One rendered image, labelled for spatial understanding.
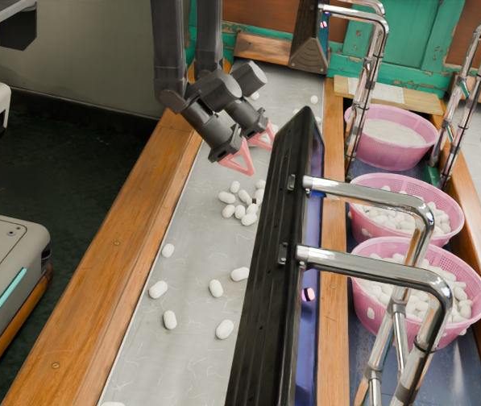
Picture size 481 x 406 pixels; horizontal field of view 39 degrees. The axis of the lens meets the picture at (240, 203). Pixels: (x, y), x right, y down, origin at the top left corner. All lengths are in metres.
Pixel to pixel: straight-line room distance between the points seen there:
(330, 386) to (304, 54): 0.65
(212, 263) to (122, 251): 0.17
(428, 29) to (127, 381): 1.52
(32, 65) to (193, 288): 2.31
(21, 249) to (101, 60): 1.39
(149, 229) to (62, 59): 2.08
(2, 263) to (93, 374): 1.03
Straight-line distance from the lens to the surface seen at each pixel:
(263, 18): 2.19
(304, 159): 0.87
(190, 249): 1.30
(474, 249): 1.50
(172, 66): 1.32
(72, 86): 3.34
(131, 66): 3.20
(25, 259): 2.05
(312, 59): 1.38
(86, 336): 1.07
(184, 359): 1.08
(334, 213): 1.46
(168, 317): 1.12
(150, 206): 1.37
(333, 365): 1.09
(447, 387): 1.27
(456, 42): 2.23
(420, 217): 0.83
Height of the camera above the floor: 1.50
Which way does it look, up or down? 31 degrees down
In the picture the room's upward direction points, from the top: 10 degrees clockwise
